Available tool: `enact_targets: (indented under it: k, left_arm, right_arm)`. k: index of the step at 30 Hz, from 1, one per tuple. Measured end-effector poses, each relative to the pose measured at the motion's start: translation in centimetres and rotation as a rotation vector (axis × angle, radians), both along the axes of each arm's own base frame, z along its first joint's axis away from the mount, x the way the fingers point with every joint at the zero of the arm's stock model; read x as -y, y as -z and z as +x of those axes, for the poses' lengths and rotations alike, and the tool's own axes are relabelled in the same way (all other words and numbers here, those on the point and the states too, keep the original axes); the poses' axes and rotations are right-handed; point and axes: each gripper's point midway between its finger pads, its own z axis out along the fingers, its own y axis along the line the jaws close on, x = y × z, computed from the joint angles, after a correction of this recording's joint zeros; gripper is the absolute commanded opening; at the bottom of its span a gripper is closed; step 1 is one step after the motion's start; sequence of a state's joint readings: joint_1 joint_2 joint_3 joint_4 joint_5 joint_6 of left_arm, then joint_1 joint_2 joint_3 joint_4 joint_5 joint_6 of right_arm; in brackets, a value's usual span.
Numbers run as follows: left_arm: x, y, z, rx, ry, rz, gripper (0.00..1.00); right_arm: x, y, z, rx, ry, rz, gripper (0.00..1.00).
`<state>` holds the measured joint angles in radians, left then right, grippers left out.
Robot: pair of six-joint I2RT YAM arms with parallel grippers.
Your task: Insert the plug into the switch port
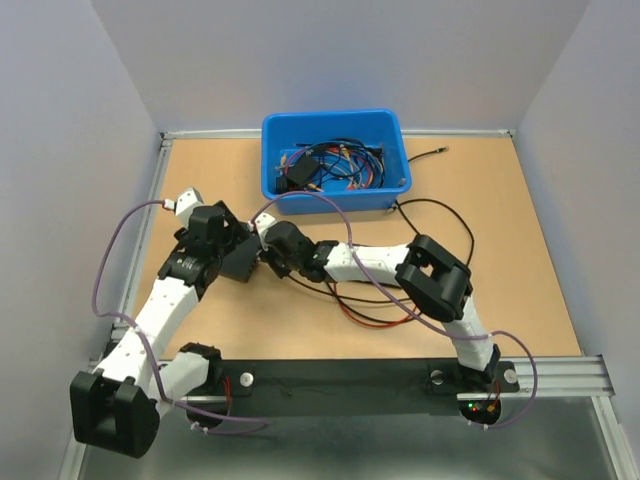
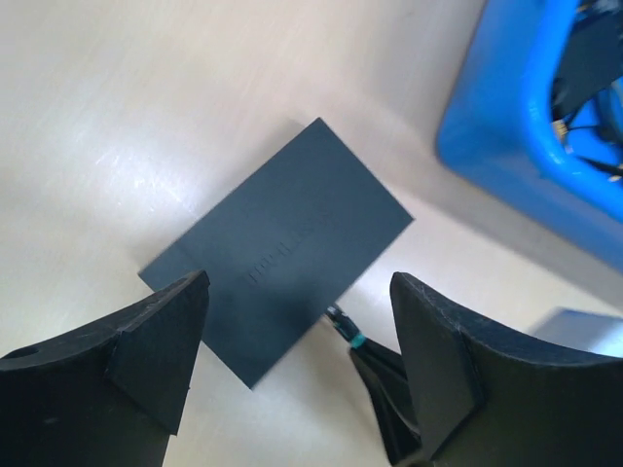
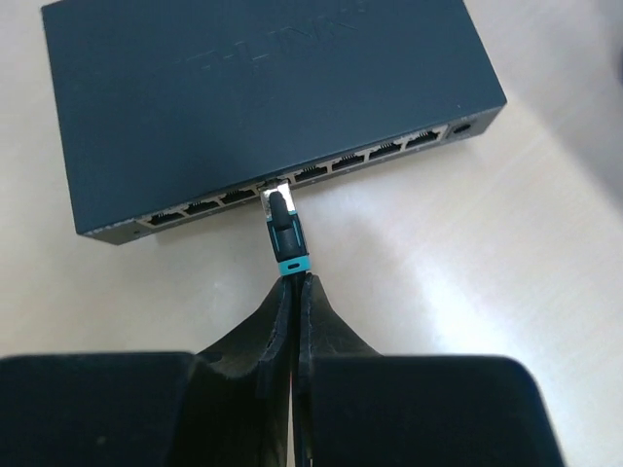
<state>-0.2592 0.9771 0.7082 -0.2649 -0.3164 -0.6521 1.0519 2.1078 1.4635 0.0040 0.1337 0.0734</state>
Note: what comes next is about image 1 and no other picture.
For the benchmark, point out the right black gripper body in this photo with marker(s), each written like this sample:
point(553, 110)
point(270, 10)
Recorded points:
point(281, 265)

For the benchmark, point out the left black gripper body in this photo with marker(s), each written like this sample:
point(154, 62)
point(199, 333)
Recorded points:
point(232, 231)

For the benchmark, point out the black network switch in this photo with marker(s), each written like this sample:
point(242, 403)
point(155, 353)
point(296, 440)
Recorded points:
point(239, 264)

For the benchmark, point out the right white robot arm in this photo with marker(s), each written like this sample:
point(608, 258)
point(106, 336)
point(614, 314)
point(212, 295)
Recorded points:
point(434, 280)

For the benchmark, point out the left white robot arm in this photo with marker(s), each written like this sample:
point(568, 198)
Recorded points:
point(119, 405)

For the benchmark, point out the black power adapter in bin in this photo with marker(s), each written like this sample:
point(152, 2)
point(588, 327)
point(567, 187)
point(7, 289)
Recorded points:
point(297, 176)

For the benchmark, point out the blue plastic bin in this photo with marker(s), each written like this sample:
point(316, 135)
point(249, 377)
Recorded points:
point(363, 162)

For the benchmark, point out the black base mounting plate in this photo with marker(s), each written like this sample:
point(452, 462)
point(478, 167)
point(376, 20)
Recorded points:
point(345, 387)

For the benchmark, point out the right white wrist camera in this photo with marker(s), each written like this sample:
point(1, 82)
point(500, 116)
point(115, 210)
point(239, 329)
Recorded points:
point(262, 223)

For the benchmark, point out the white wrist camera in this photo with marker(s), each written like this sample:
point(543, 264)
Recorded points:
point(185, 200)
point(262, 223)

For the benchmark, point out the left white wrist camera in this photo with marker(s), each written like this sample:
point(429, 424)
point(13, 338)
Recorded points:
point(185, 200)

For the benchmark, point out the aluminium table edge rail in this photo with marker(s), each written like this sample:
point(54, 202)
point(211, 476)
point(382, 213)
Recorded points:
point(132, 281)

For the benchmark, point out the front aluminium frame rail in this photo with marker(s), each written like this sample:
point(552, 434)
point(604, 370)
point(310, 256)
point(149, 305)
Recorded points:
point(556, 377)

